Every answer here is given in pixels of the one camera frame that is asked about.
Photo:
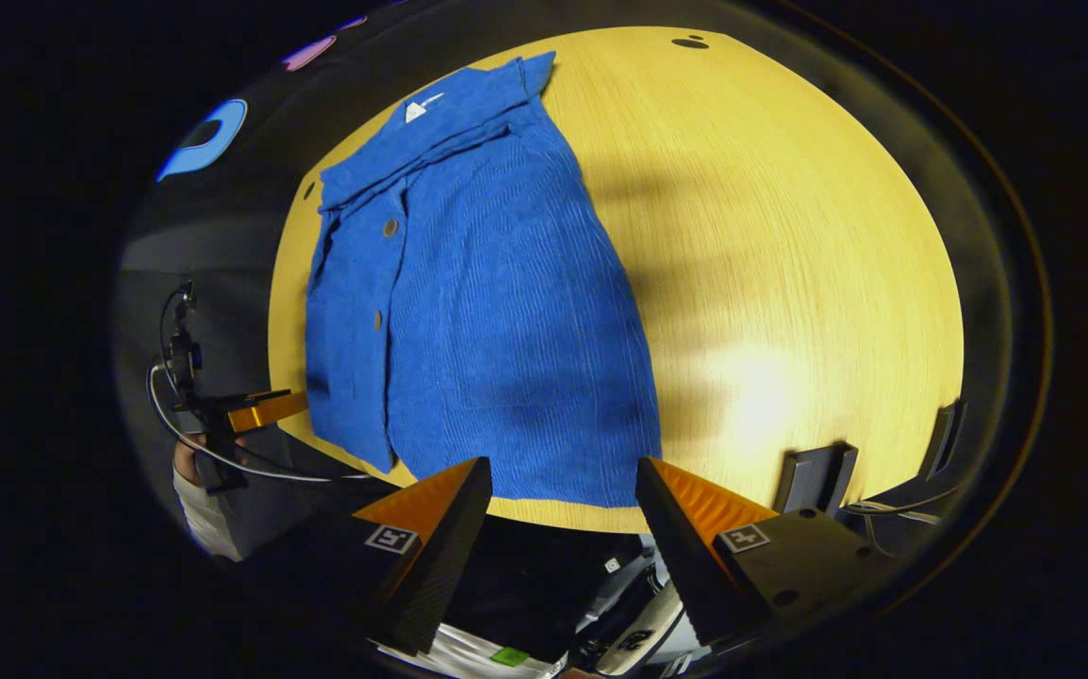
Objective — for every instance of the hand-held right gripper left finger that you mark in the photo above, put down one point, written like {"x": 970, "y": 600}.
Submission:
{"x": 445, "y": 566}

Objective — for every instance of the black backdrop cloth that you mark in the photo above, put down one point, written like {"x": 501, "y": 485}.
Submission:
{"x": 214, "y": 217}

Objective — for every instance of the white cloth with green label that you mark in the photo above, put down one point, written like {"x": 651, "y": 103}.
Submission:
{"x": 469, "y": 655}

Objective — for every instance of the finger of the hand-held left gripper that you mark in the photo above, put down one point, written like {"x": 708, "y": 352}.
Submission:
{"x": 266, "y": 412}

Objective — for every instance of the black table edge bracket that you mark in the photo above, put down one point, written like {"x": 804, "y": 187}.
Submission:
{"x": 942, "y": 438}
{"x": 813, "y": 476}

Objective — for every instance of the white and black shoe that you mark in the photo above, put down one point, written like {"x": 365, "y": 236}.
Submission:
{"x": 643, "y": 627}

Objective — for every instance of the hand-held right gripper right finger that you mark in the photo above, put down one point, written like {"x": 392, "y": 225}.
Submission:
{"x": 676, "y": 566}

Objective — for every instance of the person's dark clothing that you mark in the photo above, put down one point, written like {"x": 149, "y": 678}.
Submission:
{"x": 535, "y": 575}

